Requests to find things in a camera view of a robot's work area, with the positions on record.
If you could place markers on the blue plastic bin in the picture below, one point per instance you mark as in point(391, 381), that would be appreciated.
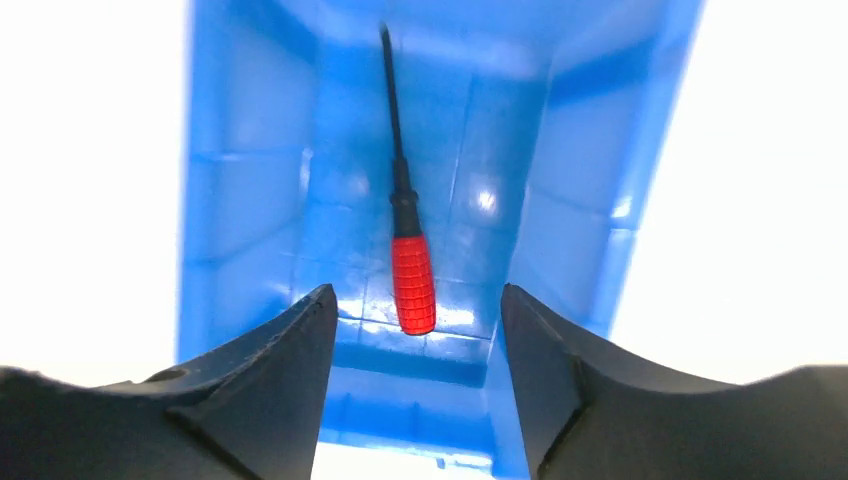
point(532, 130)

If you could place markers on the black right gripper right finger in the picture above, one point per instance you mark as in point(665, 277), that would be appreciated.
point(589, 409)

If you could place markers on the red black screwdriver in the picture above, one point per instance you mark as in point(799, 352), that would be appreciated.
point(411, 267)

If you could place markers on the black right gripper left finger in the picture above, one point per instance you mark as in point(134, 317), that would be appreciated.
point(248, 409)

